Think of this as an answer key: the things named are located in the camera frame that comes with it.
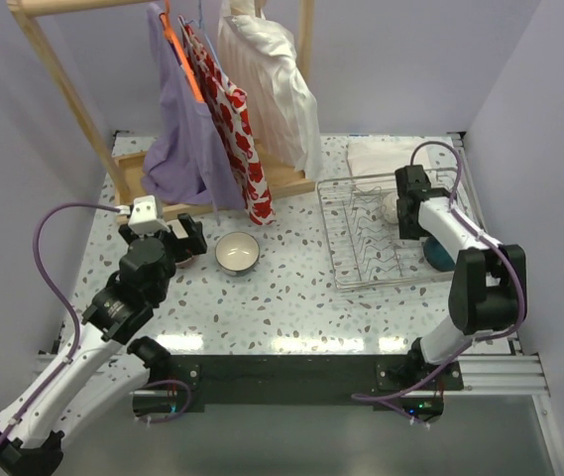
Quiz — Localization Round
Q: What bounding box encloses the red floral bowl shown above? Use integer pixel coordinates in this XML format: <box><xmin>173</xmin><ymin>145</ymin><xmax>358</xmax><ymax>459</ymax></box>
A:
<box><xmin>176</xmin><ymin>255</ymin><xmax>197</xmax><ymax>269</ymax></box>

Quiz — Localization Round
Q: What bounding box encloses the blue white dotted bowl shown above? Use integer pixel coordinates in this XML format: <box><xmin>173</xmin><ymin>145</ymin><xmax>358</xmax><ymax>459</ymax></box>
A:
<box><xmin>215</xmin><ymin>232</ymin><xmax>260</xmax><ymax>277</ymax></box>

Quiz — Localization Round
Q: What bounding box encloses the dark teal bowl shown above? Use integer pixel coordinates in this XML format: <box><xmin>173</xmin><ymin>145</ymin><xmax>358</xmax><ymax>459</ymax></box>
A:
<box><xmin>422</xmin><ymin>237</ymin><xmax>455</xmax><ymax>273</ymax></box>

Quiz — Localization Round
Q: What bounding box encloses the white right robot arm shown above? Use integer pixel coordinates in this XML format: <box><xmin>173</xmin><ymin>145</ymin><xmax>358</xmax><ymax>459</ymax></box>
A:
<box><xmin>395</xmin><ymin>165</ymin><xmax>527</xmax><ymax>390</ymax></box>

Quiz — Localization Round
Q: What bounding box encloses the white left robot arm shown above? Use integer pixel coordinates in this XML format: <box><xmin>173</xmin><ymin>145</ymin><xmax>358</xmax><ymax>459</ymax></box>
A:
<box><xmin>0</xmin><ymin>214</ymin><xmax>207</xmax><ymax>475</ymax></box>

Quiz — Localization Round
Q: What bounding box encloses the wooden clothes rack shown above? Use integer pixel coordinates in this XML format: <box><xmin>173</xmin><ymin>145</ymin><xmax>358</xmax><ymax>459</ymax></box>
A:
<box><xmin>8</xmin><ymin>1</ymin><xmax>322</xmax><ymax>225</ymax></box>

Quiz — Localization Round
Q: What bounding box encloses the folded white cloth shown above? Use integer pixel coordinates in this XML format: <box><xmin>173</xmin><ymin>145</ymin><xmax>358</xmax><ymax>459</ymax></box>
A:
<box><xmin>347</xmin><ymin>138</ymin><xmax>423</xmax><ymax>177</ymax></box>

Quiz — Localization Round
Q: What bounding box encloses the purple hanging garment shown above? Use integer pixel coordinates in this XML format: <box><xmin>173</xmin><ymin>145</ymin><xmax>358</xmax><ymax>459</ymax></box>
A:
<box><xmin>142</xmin><ymin>3</ymin><xmax>245</xmax><ymax>209</ymax></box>

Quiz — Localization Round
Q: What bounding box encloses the red white floral garment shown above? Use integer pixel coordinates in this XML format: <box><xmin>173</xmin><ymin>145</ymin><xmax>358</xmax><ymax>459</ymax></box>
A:
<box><xmin>178</xmin><ymin>17</ymin><xmax>276</xmax><ymax>225</ymax></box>

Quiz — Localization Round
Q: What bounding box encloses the white pleated garment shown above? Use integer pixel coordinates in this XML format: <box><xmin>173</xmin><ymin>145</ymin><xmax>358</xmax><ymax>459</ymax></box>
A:
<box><xmin>217</xmin><ymin>1</ymin><xmax>323</xmax><ymax>180</ymax></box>

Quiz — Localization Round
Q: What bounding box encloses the blue clothes hanger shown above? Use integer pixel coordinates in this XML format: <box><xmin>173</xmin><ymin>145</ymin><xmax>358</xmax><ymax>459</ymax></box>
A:
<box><xmin>184</xmin><ymin>0</ymin><xmax>223</xmax><ymax>72</ymax></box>

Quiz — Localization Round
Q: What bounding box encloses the orange clothes hanger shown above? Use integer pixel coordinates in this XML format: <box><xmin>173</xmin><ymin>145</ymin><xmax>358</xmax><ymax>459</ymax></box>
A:
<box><xmin>160</xmin><ymin>0</ymin><xmax>204</xmax><ymax>103</ymax></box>

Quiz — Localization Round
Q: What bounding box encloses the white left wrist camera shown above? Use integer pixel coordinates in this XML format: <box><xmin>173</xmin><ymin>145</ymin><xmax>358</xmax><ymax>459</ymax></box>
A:
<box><xmin>116</xmin><ymin>195</ymin><xmax>168</xmax><ymax>236</ymax></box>

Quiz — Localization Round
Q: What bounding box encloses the metal wire dish rack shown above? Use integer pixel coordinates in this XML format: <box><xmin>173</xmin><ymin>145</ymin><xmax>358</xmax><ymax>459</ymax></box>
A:
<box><xmin>316</xmin><ymin>168</ymin><xmax>488</xmax><ymax>291</ymax></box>

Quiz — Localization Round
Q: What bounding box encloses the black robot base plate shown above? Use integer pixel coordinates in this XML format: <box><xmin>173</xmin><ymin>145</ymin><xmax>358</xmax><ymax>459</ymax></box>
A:
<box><xmin>132</xmin><ymin>353</ymin><xmax>466</xmax><ymax>418</ymax></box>

